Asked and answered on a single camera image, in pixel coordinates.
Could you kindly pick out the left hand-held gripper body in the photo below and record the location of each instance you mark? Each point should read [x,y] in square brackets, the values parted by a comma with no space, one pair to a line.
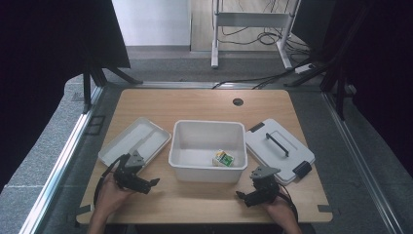
[130,175]

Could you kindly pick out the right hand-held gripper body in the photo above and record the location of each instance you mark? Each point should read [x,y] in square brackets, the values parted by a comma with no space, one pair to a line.
[264,188]

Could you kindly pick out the white and green carton box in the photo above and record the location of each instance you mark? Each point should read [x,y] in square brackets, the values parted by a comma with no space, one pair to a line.
[223,159]

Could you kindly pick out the white plastic storage bin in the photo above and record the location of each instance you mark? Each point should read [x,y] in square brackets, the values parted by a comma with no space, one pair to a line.
[195,143]

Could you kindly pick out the person's right hand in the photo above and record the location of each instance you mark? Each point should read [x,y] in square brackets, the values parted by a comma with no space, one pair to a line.
[279,208]

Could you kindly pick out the person's left hand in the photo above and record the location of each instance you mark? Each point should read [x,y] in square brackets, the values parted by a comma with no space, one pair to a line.
[112,198]

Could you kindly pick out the white shallow plastic tray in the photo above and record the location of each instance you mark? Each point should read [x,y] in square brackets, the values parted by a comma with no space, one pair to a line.
[130,143]

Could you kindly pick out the black tripod stand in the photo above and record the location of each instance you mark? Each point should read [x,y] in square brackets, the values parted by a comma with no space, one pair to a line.
[94,78]

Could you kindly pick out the black metal stand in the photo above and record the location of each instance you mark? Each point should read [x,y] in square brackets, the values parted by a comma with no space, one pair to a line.
[334,84]

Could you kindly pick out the white power strip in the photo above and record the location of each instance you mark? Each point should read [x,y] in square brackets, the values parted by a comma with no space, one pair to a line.
[304,68]

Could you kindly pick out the dark curtain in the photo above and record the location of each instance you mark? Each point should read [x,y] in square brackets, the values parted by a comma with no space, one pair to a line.
[39,65]
[383,65]

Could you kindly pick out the aluminium floor rail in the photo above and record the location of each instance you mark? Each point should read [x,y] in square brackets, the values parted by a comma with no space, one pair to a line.
[360,162]
[55,169]

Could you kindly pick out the white metal stand frame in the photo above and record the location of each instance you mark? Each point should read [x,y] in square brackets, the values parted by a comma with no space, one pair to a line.
[250,19]

